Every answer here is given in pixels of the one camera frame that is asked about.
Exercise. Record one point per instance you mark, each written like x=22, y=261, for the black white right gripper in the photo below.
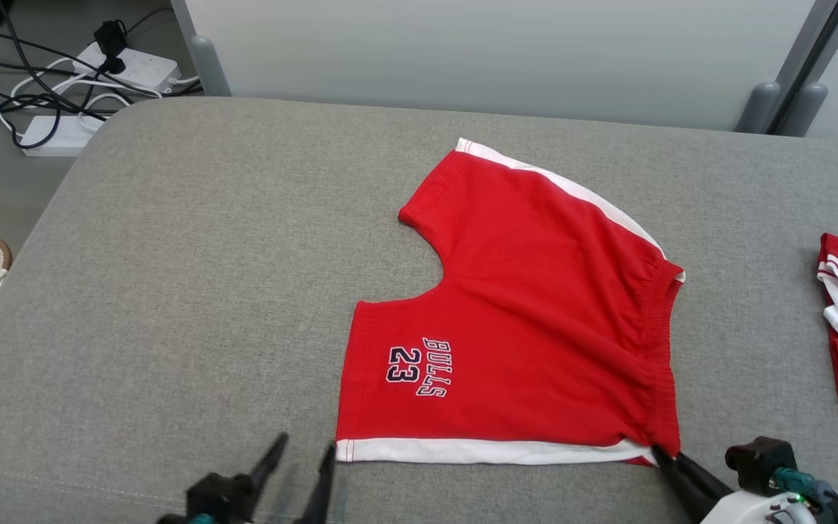
x=753, y=466

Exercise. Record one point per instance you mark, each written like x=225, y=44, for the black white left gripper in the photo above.
x=219, y=498

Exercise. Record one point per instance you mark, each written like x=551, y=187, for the red white Bulls shorts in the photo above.
x=535, y=306

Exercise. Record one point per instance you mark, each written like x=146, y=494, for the teal right gripper connector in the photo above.
x=797, y=482

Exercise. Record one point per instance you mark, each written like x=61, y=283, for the teal gripper connector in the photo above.
x=797, y=482
x=201, y=519

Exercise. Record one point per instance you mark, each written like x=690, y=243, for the teal left gripper connector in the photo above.
x=201, y=519

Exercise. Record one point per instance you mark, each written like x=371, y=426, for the plain white power strip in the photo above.
x=52, y=137

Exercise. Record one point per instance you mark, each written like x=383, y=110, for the white power strip with plug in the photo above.
x=142, y=69

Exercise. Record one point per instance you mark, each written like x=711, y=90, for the black power plug adapter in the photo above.
x=110, y=47

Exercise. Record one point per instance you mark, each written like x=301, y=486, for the wide white partition panel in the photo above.
x=492, y=51

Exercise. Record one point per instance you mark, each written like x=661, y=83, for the grey double partition post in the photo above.
x=801, y=80

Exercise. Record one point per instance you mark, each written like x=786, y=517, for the grey slanted partition post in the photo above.
x=201, y=51

